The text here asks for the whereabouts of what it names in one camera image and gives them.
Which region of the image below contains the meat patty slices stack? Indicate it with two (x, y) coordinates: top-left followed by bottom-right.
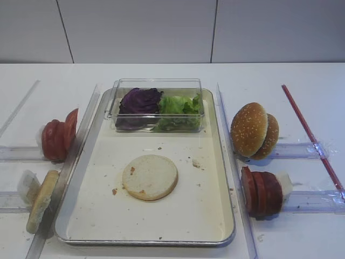
(241, 166), (283, 217)

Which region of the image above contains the front sesame bun top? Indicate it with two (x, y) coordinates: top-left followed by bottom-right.
(230, 103), (268, 157)

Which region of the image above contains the clear holder lower left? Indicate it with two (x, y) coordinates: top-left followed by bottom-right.
(0, 192), (31, 213)

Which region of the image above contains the white foam block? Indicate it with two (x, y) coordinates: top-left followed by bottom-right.
(276, 172), (293, 202)
(17, 170), (40, 205)

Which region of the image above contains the sesame bun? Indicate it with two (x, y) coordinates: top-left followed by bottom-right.
(230, 103), (268, 157)
(251, 113), (279, 160)

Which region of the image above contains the tomato slices stack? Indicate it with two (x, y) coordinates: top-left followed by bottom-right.
(41, 108), (79, 161)

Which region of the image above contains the green lettuce leaf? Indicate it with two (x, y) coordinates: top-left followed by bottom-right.
(151, 94), (201, 132)

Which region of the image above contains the white foam block right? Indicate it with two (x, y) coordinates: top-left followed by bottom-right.
(276, 172), (293, 202)

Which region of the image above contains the rear sesame bun top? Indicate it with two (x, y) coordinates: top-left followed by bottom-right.
(251, 113), (279, 160)

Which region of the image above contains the bread crumb chunk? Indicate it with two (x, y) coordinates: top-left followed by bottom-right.
(192, 159), (201, 168)

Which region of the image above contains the metal baking tray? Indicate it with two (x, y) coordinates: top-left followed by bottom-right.
(54, 90), (235, 247)

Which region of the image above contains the clear holder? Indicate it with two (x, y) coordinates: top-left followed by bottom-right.
(0, 192), (31, 213)
(1, 146), (47, 162)
(268, 141), (340, 159)
(281, 190), (344, 214)

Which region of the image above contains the white foam block left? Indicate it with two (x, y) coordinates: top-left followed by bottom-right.
(17, 170), (40, 205)

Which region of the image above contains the clear plastic container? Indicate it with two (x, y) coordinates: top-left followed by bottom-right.
(105, 78), (205, 133)

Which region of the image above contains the purple cabbage leaf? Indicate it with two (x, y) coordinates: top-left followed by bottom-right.
(115, 87), (163, 131)

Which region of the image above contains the clear holder upper right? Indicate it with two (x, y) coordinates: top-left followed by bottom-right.
(268, 141), (340, 159)

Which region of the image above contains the clear holder upper left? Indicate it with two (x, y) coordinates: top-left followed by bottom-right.
(1, 146), (47, 162)

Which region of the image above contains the clear rod far left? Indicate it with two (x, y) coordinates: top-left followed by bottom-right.
(0, 80), (40, 137)

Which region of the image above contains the leaning bun slice left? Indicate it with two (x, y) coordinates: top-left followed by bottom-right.
(26, 170), (59, 234)

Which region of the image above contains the red plastic rod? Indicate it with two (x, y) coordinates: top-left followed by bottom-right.
(281, 84), (344, 192)

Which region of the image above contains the bottom bun slice on tray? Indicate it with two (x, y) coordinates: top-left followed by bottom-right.
(122, 154), (178, 201)

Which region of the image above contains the clear holder lower right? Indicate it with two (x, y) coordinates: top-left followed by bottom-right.
(281, 190), (344, 214)

